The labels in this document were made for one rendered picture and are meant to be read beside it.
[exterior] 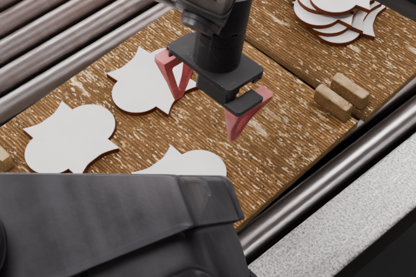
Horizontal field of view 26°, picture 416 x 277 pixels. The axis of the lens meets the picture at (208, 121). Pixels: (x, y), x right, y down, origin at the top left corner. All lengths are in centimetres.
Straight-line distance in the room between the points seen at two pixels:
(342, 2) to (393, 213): 34
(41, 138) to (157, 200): 91
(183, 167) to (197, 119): 9
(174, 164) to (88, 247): 85
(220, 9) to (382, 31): 57
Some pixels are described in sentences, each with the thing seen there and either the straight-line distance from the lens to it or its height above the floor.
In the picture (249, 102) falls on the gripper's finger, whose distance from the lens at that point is 106.
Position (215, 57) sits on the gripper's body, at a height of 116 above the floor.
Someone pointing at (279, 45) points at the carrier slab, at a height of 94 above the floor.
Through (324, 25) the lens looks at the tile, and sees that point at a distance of 137.
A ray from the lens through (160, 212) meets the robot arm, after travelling 36.
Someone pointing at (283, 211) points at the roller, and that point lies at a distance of 121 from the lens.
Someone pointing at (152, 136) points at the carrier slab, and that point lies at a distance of 126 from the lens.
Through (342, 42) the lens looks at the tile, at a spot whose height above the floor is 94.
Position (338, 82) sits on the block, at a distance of 130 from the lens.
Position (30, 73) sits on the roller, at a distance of 139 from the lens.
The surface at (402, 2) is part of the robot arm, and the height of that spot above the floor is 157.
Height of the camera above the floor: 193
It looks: 52 degrees down
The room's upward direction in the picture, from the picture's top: straight up
